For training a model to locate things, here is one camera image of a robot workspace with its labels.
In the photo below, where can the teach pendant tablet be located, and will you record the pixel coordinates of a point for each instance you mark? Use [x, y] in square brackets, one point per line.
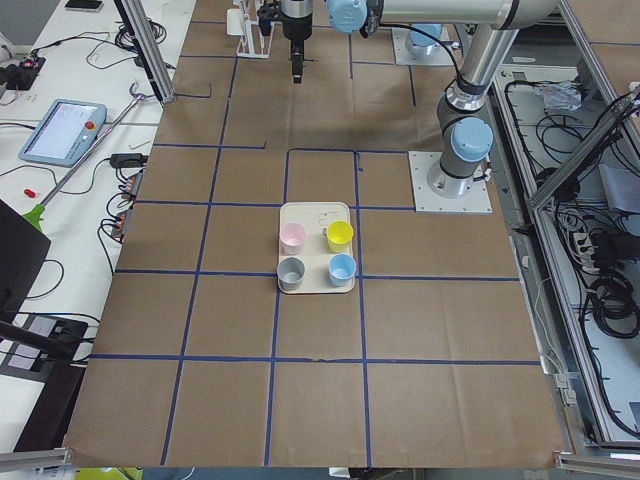
[65, 133]

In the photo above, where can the brown paper table cover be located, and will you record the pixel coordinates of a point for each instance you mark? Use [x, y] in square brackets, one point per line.
[201, 360]

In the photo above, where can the aluminium frame post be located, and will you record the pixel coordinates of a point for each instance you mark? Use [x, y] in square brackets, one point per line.
[137, 25]

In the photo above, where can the light blue cup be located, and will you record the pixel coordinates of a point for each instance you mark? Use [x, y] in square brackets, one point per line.
[342, 268]
[425, 34]

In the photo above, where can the black power adapter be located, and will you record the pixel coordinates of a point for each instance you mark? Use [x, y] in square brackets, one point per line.
[127, 160]

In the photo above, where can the pink cup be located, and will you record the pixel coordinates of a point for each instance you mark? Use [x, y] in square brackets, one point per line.
[292, 237]

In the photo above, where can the white wire cup rack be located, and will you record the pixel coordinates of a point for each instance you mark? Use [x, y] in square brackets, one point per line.
[252, 45]

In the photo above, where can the cream white cup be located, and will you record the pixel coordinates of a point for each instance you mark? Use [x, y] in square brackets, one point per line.
[235, 23]

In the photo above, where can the yellow cup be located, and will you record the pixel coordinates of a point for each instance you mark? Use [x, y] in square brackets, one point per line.
[339, 236]

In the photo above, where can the grey cup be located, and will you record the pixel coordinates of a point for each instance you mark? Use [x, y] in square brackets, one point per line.
[290, 273]

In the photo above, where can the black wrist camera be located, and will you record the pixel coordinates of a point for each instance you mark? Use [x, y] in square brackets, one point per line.
[268, 13]

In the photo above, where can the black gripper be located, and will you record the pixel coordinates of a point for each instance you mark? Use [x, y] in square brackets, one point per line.
[296, 24]

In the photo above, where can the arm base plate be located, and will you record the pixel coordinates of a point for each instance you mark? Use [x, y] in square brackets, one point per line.
[411, 48]
[436, 192]

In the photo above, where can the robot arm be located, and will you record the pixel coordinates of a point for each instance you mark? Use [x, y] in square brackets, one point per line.
[467, 138]

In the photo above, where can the cream plastic tray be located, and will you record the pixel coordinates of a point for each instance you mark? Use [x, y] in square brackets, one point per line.
[316, 217]

